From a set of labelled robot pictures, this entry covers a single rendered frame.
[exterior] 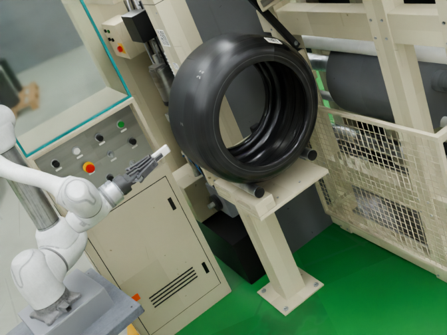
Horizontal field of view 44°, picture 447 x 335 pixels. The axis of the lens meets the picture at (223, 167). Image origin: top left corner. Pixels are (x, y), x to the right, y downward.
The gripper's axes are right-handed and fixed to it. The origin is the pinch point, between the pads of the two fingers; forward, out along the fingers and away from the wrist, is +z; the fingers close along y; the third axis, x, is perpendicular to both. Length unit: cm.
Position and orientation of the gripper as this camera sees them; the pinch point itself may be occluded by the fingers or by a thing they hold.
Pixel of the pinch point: (161, 153)
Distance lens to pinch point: 207.3
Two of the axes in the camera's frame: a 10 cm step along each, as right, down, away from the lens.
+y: -4.9, -2.6, 8.3
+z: 7.4, -6.3, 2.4
